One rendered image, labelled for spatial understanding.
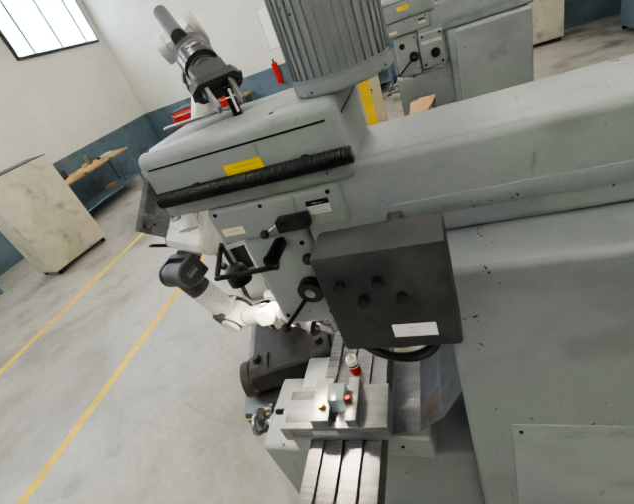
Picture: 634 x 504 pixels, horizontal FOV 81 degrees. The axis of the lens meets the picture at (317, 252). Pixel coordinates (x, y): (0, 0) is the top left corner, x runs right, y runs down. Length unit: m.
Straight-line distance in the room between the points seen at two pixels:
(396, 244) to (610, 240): 0.39
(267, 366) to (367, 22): 1.71
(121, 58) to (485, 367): 12.11
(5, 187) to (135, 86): 6.43
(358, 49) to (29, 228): 6.47
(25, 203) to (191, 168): 6.16
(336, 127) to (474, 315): 0.45
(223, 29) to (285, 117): 10.10
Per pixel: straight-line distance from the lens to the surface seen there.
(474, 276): 0.74
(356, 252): 0.54
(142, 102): 12.54
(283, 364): 2.06
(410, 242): 0.53
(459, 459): 1.46
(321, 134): 0.72
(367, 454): 1.26
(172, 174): 0.89
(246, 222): 0.88
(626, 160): 0.83
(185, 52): 1.00
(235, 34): 10.71
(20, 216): 6.90
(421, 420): 1.33
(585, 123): 0.77
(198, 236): 1.38
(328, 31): 0.71
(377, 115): 2.64
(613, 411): 1.11
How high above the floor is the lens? 2.02
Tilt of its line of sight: 31 degrees down
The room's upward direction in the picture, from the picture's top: 22 degrees counter-clockwise
